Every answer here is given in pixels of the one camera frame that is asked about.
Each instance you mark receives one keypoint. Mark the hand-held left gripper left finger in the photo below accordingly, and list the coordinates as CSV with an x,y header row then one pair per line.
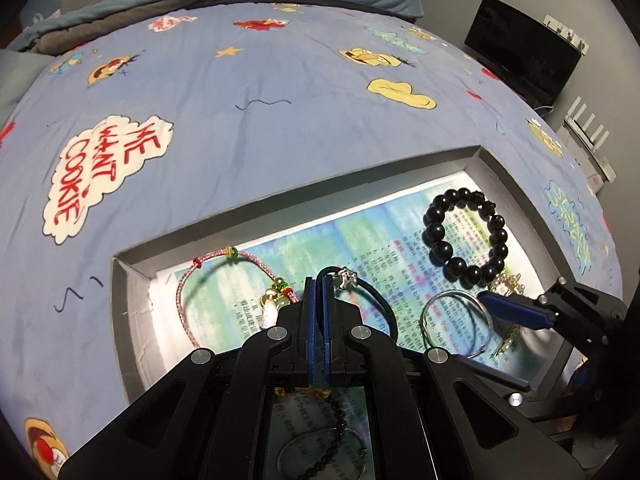
x,y
311,320

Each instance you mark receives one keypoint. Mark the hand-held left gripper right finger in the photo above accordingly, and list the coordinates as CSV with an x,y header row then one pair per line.
x,y
328,320

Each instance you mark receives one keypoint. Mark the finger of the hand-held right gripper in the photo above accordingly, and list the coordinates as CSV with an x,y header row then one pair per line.
x,y
510,310
500,380

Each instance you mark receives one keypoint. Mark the pearl cluster hair clip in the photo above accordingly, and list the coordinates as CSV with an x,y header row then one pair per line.
x,y
505,285

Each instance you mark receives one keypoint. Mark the pearl bar hair clip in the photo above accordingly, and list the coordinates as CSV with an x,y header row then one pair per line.
x,y
506,345

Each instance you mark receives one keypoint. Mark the silver bangle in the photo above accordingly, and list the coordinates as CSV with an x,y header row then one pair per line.
x,y
425,310

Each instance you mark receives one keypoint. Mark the grey cardboard box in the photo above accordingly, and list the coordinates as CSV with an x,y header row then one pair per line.
x,y
300,195

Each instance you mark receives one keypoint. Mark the thin metal bangle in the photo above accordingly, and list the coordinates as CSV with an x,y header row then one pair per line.
x,y
282,452

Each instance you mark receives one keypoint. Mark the printed paper sheet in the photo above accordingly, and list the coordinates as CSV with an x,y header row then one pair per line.
x,y
310,245

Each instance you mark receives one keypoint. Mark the white router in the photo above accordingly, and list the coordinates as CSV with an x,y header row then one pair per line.
x,y
592,145

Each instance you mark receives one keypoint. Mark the black television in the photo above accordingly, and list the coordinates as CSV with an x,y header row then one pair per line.
x,y
520,50

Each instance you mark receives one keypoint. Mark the blue cartoon printed bed sheet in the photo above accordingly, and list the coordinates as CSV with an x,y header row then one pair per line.
x,y
300,60

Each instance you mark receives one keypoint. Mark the grey blanket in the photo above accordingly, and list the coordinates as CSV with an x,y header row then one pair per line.
x,y
100,25

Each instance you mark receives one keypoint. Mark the grey-blue pillow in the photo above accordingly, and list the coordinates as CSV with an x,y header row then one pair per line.
x,y
12,80

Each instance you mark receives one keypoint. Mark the white wall hooks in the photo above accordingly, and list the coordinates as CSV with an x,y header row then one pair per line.
x,y
565,32

